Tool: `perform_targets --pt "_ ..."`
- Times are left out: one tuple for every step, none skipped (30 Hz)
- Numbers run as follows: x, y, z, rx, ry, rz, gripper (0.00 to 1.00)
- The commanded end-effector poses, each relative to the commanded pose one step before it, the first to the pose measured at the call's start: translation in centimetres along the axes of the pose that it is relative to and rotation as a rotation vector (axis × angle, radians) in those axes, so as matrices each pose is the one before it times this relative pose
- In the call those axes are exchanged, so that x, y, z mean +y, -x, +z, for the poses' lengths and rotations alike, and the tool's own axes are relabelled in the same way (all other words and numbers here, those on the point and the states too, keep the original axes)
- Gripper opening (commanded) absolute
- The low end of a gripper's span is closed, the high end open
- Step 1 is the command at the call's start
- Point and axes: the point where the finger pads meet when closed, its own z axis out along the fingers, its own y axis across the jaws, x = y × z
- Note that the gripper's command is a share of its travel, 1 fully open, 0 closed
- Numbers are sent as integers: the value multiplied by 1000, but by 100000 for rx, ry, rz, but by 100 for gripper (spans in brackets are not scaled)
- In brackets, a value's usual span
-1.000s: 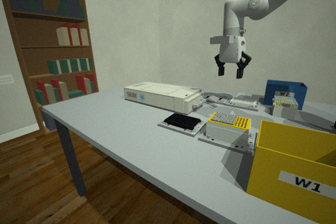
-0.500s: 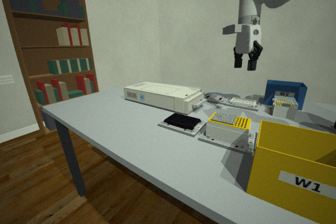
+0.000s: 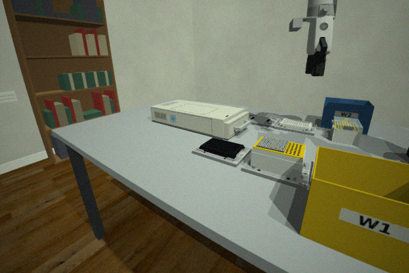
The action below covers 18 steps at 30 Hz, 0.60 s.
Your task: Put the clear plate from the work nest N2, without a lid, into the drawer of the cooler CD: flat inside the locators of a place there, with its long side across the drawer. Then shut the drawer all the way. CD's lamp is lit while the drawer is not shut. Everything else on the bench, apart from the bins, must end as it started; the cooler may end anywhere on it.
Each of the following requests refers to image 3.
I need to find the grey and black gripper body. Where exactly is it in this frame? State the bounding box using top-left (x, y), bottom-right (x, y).
top-left (306, 15), bottom-right (336, 55)

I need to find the black rectangular plate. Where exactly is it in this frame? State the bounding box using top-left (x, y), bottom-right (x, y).
top-left (199, 137), bottom-right (245, 159)

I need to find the dark blue open bin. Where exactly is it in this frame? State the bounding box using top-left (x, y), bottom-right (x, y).
top-left (320, 97), bottom-right (374, 134)

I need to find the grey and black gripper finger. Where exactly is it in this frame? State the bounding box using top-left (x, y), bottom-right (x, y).
top-left (305, 55), bottom-right (314, 74)
top-left (311, 37), bottom-right (328, 76)

